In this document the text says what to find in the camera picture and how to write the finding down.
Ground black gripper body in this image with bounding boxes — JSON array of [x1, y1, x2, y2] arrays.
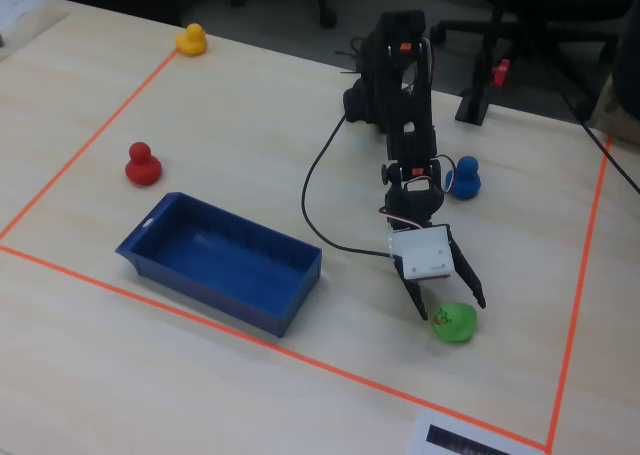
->
[[382, 177, 447, 282]]

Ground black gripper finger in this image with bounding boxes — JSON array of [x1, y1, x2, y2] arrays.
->
[[446, 223, 488, 310], [398, 273, 430, 323]]

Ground green rubber duck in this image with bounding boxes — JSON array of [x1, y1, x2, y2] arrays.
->
[[430, 301, 478, 346]]

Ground blue rubber duck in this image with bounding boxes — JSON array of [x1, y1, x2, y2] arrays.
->
[[445, 155, 483, 202]]

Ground blue plastic box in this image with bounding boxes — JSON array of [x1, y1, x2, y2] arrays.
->
[[114, 191, 323, 340]]

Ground red rubber duck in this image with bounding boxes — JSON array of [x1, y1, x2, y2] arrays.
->
[[124, 141, 163, 187]]

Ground yellow rubber duck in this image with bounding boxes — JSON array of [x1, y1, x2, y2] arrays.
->
[[174, 22, 208, 58]]

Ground long orange tape strip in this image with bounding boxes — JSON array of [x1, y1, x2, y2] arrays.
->
[[0, 243, 551, 452]]

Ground black table clamp stand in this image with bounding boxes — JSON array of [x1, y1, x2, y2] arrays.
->
[[454, 49, 501, 126]]

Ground white paper with black bar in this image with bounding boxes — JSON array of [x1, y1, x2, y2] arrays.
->
[[406, 407, 550, 455]]

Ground red clamp knob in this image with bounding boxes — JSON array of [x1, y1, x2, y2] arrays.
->
[[490, 58, 512, 87]]

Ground black office chair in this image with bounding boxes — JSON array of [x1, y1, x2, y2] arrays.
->
[[430, 0, 640, 122]]

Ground black camera cable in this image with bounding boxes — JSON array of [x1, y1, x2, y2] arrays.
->
[[300, 113, 394, 260]]

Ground thin black cable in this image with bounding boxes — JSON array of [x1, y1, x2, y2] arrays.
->
[[549, 72, 640, 197]]

